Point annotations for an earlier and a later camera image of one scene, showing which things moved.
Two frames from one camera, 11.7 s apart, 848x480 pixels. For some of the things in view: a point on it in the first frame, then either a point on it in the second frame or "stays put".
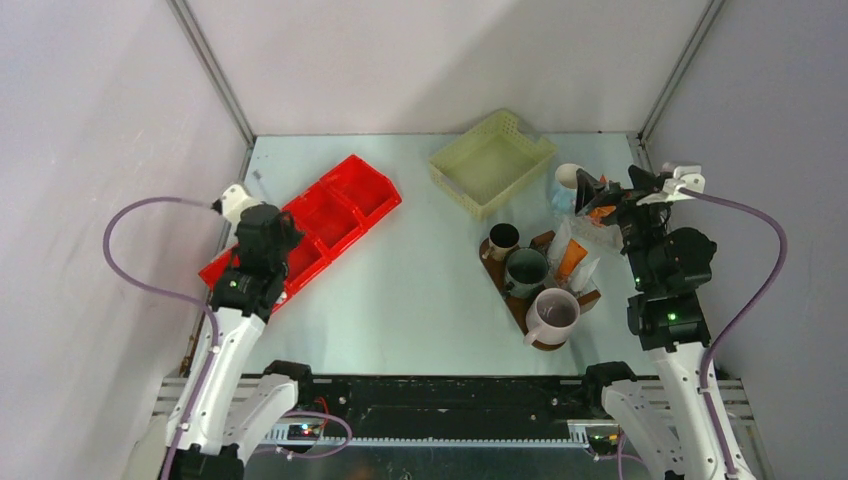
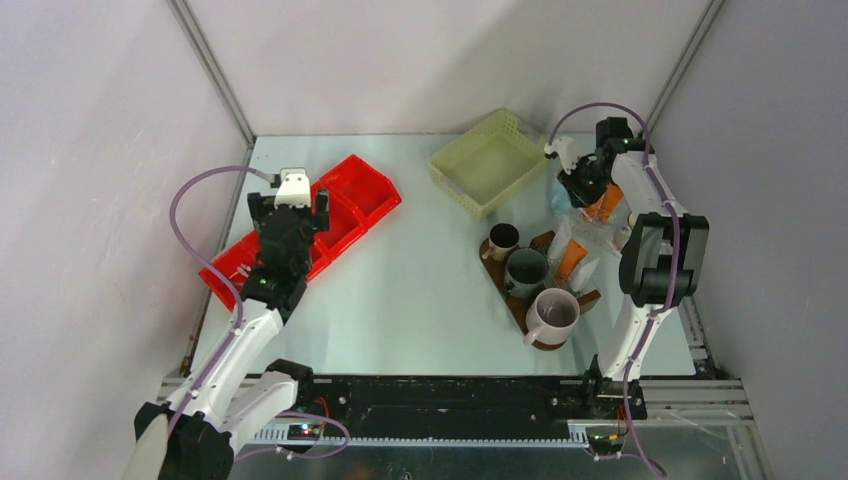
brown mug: [503, 237] stays put
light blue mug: [564, 197] stays put
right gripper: [590, 192] to [579, 197]
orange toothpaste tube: [573, 257] stays put
